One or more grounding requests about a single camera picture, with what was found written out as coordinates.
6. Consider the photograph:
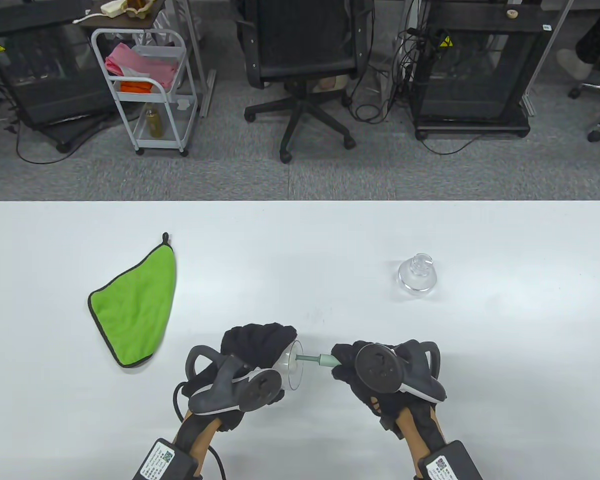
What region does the green microfiber cloth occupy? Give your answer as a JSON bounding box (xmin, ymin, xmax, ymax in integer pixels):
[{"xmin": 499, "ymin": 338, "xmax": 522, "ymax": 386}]
[{"xmin": 87, "ymin": 232, "xmax": 177, "ymax": 369}]

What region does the clear plastic shaker cup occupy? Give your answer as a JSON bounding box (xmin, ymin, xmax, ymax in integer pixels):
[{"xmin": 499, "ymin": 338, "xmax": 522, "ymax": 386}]
[{"xmin": 270, "ymin": 340, "xmax": 305, "ymax": 392}]

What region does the pink folded cloth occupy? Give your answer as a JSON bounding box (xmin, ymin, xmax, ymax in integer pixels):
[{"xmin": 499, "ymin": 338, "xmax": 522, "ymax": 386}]
[{"xmin": 104, "ymin": 42, "xmax": 179, "ymax": 90}]

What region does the person's left hand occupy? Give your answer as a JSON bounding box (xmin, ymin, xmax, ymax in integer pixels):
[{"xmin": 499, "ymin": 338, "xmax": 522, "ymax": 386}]
[{"xmin": 182, "ymin": 322, "xmax": 298, "ymax": 434}]

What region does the clear domed shaker lid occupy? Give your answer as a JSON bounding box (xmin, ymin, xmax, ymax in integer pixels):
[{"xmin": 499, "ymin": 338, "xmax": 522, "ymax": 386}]
[{"xmin": 397, "ymin": 253, "xmax": 438, "ymax": 297}]

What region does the black wrist sensor box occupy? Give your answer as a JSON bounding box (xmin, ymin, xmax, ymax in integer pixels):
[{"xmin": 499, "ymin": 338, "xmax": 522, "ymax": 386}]
[
  {"xmin": 417, "ymin": 440, "xmax": 486, "ymax": 480},
  {"xmin": 131, "ymin": 438, "xmax": 201, "ymax": 480}
]

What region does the grey right hand controller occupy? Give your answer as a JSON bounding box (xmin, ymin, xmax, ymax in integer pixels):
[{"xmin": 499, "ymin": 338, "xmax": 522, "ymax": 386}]
[{"xmin": 355, "ymin": 340, "xmax": 448, "ymax": 403}]

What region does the grey left hand controller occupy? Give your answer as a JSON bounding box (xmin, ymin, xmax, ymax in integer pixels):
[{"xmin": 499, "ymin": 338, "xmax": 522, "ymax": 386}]
[{"xmin": 184, "ymin": 345, "xmax": 285, "ymax": 416}]

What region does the person's right forearm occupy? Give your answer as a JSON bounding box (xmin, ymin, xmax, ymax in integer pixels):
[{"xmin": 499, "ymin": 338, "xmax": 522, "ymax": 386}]
[{"xmin": 397, "ymin": 402, "xmax": 448, "ymax": 471}]

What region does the black left wrist sensor box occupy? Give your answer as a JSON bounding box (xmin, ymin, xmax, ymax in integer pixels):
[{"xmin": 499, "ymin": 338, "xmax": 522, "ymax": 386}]
[{"xmin": 131, "ymin": 438, "xmax": 201, "ymax": 480}]

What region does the black floor cable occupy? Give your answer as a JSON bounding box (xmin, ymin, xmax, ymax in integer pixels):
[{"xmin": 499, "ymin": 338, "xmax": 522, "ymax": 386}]
[{"xmin": 14, "ymin": 112, "xmax": 98, "ymax": 165}]

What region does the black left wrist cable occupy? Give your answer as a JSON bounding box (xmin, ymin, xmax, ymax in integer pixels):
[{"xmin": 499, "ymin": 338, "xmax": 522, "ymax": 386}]
[{"xmin": 172, "ymin": 380, "xmax": 226, "ymax": 480}]

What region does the person's right hand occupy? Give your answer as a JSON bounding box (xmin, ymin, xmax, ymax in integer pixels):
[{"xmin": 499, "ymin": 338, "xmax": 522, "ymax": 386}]
[{"xmin": 330, "ymin": 341, "xmax": 435, "ymax": 432}]

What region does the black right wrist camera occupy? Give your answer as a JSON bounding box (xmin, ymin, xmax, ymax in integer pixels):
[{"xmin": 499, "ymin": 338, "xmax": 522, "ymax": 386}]
[{"xmin": 380, "ymin": 417, "xmax": 406, "ymax": 441}]

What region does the bottle with yellow liquid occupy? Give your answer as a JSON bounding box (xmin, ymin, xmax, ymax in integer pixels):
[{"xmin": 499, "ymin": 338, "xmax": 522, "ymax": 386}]
[{"xmin": 144, "ymin": 103, "xmax": 165, "ymax": 138}]

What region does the black cable bundle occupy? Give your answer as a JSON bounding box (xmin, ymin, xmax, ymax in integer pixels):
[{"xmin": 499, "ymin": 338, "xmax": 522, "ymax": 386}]
[{"xmin": 347, "ymin": 20, "xmax": 421, "ymax": 125}]

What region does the black right wrist sensor box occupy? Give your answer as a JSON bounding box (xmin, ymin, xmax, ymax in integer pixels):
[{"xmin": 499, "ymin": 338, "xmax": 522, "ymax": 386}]
[{"xmin": 417, "ymin": 440, "xmax": 486, "ymax": 480}]

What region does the white power strip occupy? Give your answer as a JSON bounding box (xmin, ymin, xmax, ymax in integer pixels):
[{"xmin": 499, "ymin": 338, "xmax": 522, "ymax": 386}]
[{"xmin": 72, "ymin": 0, "xmax": 127, "ymax": 25}]

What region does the brown side table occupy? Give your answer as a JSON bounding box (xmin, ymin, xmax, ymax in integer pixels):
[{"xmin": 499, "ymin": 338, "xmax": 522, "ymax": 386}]
[{"xmin": 74, "ymin": 0, "xmax": 167, "ymax": 31}]

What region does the grey hand controller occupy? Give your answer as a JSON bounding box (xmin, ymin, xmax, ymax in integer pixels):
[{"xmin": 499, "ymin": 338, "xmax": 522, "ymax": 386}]
[
  {"xmin": 184, "ymin": 345, "xmax": 285, "ymax": 416},
  {"xmin": 355, "ymin": 340, "xmax": 448, "ymax": 403}
]

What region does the aluminium frame post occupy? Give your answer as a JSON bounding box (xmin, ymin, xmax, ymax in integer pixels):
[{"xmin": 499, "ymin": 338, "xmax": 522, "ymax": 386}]
[
  {"xmin": 521, "ymin": 0, "xmax": 576, "ymax": 118},
  {"xmin": 177, "ymin": 0, "xmax": 217, "ymax": 118}
]

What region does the black mesh equipment cabinet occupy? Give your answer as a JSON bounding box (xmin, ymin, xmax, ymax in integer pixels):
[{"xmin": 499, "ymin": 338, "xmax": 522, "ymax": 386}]
[
  {"xmin": 0, "ymin": 10, "xmax": 121, "ymax": 153},
  {"xmin": 411, "ymin": 0, "xmax": 541, "ymax": 141}
]

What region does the white sponge cup brush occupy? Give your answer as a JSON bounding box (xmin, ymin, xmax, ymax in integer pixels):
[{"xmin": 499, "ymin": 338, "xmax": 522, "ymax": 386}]
[{"xmin": 296, "ymin": 352, "xmax": 341, "ymax": 369}]

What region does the person's left forearm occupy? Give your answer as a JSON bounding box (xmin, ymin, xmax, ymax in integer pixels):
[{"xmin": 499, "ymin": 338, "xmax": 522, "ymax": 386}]
[{"xmin": 172, "ymin": 412, "xmax": 221, "ymax": 476}]

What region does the white rolling cart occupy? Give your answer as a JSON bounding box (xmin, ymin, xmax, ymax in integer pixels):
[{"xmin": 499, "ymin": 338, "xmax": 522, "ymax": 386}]
[{"xmin": 90, "ymin": 28, "xmax": 199, "ymax": 157}]

